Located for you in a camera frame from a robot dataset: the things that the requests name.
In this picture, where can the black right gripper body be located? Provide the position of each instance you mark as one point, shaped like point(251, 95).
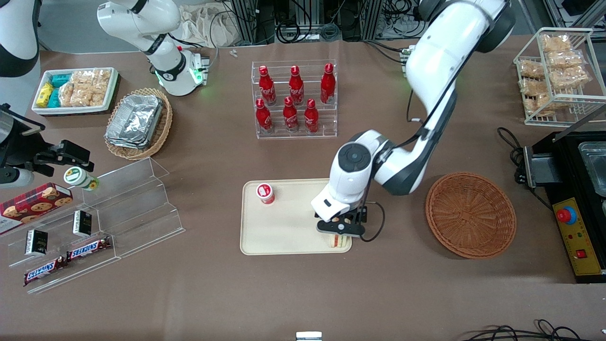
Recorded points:
point(29, 148)

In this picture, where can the triangle sandwich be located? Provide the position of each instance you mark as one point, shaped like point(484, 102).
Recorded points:
point(337, 241)

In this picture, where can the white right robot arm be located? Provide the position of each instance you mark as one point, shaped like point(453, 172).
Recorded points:
point(165, 57)

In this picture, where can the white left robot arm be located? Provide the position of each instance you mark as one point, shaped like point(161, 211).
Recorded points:
point(440, 61)

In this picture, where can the beige plastic tray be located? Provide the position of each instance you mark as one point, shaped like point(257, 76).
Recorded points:
point(289, 227)

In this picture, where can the white rectangular snack tray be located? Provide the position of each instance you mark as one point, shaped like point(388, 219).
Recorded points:
point(111, 97)

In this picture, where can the light wicker basket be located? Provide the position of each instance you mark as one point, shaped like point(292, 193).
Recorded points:
point(163, 128)

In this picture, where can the brown wicker basket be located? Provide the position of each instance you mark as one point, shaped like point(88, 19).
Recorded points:
point(468, 218)

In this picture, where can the green white cup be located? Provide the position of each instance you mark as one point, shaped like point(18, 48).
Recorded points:
point(78, 177)

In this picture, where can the rice cracker bag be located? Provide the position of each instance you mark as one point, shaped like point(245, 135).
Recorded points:
point(81, 95)
point(102, 85)
point(66, 94)
point(83, 77)

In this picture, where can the teal snack pack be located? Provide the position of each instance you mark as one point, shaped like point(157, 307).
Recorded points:
point(53, 98)
point(60, 80)

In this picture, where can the red tartan cookie box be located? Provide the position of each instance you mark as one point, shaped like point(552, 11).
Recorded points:
point(33, 206)

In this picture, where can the yellow snack pack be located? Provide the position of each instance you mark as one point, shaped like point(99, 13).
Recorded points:
point(44, 94)

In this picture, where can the small black box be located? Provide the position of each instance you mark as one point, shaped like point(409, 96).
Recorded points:
point(36, 242)
point(82, 223)

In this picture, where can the stack of foil trays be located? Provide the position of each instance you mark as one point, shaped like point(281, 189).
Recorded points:
point(135, 121)

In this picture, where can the red white cup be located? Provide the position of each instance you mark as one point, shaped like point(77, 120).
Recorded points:
point(265, 192)

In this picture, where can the clear acrylic bottle rack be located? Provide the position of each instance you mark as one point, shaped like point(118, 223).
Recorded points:
point(326, 121)

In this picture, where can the clear acrylic stepped shelf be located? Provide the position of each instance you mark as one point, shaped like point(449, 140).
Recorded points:
point(142, 213)

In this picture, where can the snickers bar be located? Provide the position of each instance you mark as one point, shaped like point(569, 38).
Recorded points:
point(43, 271)
point(89, 249)

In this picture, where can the red cola bottle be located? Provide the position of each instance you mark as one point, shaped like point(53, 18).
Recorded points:
point(296, 87)
point(290, 117)
point(311, 118)
point(327, 85)
point(263, 118)
point(267, 87)

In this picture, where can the beige cloth bag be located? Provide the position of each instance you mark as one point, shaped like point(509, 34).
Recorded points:
point(203, 26)

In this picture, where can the fried snack bag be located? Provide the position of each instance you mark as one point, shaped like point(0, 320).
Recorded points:
point(537, 102)
point(565, 59)
point(568, 78)
point(556, 42)
point(532, 86)
point(531, 68)

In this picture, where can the black countertop appliance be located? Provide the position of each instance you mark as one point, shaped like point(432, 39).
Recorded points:
point(568, 161)

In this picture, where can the yellow emergency stop box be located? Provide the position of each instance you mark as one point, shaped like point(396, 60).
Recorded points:
point(580, 246)

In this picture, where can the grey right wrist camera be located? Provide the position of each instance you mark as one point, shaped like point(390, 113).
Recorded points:
point(14, 178)

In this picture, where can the white edge bracket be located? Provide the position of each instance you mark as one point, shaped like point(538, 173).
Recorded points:
point(308, 336)

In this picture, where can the aluminium frame rack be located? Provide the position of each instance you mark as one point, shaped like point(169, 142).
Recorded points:
point(246, 21)

